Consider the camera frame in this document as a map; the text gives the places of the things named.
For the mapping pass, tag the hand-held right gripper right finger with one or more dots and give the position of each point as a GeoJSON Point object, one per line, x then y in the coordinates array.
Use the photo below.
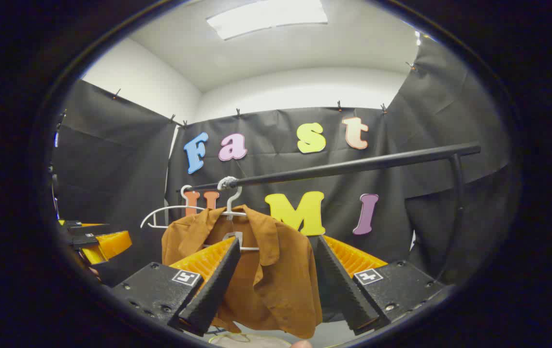
{"type": "Point", "coordinates": [343, 290]}

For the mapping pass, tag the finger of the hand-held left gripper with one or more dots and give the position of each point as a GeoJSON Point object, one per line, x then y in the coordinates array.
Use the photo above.
{"type": "Point", "coordinates": [111, 245]}
{"type": "Point", "coordinates": [87, 229]}

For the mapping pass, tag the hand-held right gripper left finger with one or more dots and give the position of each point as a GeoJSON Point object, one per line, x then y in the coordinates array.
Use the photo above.
{"type": "Point", "coordinates": [213, 295]}

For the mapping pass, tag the brown shirt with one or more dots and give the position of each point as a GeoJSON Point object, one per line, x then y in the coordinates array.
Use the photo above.
{"type": "Point", "coordinates": [285, 280]}

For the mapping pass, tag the pale laundry hamper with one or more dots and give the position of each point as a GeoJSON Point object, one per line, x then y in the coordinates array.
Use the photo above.
{"type": "Point", "coordinates": [252, 342]}

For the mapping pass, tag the white plastic hanger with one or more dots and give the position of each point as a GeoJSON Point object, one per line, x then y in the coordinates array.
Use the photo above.
{"type": "Point", "coordinates": [169, 209]}

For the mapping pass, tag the white hanger with taped hook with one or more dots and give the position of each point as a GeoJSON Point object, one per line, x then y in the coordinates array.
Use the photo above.
{"type": "Point", "coordinates": [235, 197]}

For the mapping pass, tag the black clothes rack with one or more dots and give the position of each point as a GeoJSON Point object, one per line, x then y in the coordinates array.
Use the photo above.
{"type": "Point", "coordinates": [353, 166]}

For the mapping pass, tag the ceiling light panel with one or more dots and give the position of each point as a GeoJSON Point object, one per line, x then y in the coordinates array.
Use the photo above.
{"type": "Point", "coordinates": [266, 17]}

